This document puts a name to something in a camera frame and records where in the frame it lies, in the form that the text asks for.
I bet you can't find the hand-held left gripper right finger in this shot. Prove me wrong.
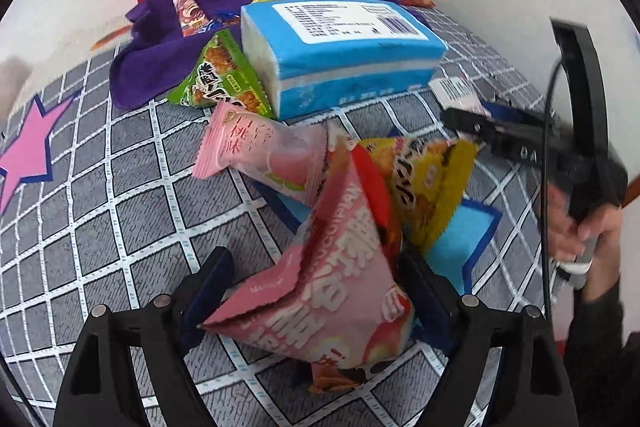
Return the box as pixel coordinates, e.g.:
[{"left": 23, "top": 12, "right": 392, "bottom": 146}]
[{"left": 400, "top": 252, "right": 583, "bottom": 427}]

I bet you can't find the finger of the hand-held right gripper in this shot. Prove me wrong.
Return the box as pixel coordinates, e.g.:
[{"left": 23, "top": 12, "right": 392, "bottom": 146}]
[
  {"left": 442, "top": 109, "right": 546, "bottom": 168},
  {"left": 482, "top": 104, "right": 551, "bottom": 140}
]

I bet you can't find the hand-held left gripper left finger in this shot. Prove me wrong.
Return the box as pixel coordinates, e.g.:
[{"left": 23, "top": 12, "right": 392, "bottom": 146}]
[{"left": 55, "top": 247, "right": 236, "bottom": 427}]

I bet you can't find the white barcode snack packet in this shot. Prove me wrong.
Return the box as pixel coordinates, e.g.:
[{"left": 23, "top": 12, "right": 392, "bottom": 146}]
[{"left": 429, "top": 77, "right": 488, "bottom": 115}]

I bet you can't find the yellow triangular snack packet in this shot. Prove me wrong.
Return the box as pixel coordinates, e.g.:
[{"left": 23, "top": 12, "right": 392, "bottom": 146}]
[{"left": 390, "top": 138, "right": 478, "bottom": 253}]

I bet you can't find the large pink snack packet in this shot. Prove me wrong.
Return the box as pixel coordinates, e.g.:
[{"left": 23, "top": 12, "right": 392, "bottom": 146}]
[{"left": 200, "top": 147, "right": 416, "bottom": 370}]

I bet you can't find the small peach snack packet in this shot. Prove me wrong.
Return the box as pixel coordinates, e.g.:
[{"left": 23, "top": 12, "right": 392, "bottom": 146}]
[{"left": 192, "top": 101, "right": 328, "bottom": 205}]

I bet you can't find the green snack packet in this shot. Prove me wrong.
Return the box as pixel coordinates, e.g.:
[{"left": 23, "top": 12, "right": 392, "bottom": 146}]
[{"left": 166, "top": 29, "right": 275, "bottom": 120}]

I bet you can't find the small blue snack packet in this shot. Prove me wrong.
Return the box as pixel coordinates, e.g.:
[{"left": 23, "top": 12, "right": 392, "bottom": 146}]
[{"left": 202, "top": 9, "right": 241, "bottom": 32}]

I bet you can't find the red white panda snack packet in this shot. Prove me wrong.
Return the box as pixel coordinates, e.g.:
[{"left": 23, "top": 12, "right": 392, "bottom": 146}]
[{"left": 171, "top": 0, "right": 213, "bottom": 38}]

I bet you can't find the person's right forearm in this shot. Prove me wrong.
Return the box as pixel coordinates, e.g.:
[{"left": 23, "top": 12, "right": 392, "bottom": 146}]
[{"left": 565, "top": 267, "right": 626, "bottom": 427}]

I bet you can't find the person's right hand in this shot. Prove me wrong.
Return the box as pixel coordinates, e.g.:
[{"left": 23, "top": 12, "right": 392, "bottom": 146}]
[{"left": 545, "top": 184, "right": 623, "bottom": 263}]

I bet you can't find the grey checked cloth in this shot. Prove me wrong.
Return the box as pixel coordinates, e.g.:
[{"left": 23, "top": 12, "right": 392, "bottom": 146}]
[{"left": 0, "top": 2, "right": 576, "bottom": 427}]

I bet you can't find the blue tissue pack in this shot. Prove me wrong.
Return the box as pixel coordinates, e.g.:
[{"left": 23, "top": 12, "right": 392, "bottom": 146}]
[{"left": 240, "top": 0, "right": 447, "bottom": 120}]

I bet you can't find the purple towel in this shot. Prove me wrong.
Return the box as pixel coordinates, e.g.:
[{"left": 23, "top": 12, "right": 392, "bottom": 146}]
[{"left": 110, "top": 0, "right": 401, "bottom": 110}]

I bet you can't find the white fruit print sheet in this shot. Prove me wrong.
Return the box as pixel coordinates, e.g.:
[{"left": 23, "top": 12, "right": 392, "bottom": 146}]
[{"left": 0, "top": 0, "right": 141, "bottom": 72}]

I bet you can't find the black cable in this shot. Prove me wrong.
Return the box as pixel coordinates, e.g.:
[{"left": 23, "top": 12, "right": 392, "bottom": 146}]
[{"left": 544, "top": 52, "right": 568, "bottom": 348}]

